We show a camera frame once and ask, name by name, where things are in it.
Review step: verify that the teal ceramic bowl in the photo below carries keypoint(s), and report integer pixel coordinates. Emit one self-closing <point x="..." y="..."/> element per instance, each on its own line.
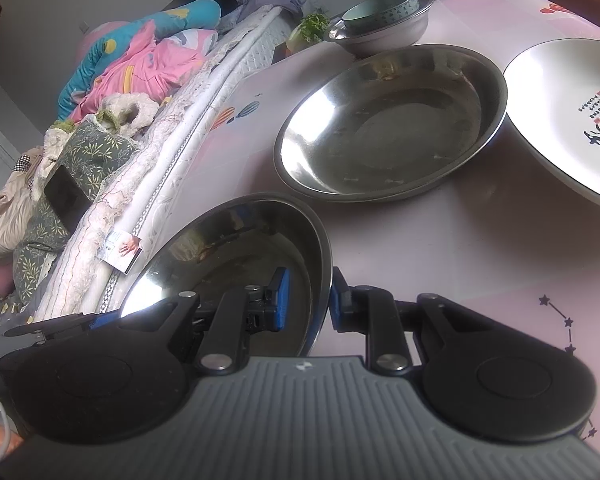
<point x="380" y="10"/>

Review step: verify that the deep steel bowl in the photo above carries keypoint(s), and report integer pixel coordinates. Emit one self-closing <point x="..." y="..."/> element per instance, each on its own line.
<point x="380" y="40"/>

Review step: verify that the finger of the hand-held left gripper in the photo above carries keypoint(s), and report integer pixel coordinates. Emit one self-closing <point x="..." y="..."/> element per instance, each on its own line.
<point x="55" y="324"/>

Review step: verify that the black phone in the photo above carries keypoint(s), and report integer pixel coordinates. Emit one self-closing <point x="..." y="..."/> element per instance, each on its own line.
<point x="67" y="197"/>

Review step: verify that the beige cloth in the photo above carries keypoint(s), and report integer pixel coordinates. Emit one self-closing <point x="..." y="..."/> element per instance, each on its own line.
<point x="10" y="215"/>

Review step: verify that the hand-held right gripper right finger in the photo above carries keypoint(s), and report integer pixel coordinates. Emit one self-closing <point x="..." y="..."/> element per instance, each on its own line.
<point x="340" y="305"/>

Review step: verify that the white printed plate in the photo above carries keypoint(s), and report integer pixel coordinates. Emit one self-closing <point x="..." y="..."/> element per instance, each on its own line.
<point x="565" y="110"/>

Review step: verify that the large shallow steel basin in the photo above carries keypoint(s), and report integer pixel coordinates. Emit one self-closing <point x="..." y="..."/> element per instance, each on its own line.
<point x="380" y="125"/>

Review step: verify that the small printed card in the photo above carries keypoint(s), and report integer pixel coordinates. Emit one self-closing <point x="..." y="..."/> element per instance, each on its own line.
<point x="122" y="252"/>

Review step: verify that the pink printed tablecloth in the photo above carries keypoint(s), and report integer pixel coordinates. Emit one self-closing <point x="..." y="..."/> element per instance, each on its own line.
<point x="430" y="260"/>

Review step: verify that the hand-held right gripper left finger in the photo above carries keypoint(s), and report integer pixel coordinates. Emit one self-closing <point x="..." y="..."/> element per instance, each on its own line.
<point x="240" y="320"/>

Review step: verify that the green leaf print pillow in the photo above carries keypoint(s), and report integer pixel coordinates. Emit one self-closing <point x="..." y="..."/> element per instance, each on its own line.
<point x="95" y="155"/>

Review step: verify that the green lettuce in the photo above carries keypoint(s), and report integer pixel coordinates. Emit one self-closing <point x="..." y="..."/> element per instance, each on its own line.
<point x="310" y="30"/>

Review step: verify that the wide steel bowl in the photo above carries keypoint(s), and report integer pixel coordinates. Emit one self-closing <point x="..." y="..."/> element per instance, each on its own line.
<point x="240" y="240"/>

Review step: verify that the cream fleece cloth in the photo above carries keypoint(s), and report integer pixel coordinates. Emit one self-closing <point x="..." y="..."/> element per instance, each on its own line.
<point x="125" y="110"/>

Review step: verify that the grey clothing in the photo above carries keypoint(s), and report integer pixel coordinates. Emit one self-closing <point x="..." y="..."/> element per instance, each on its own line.
<point x="275" y="0"/>

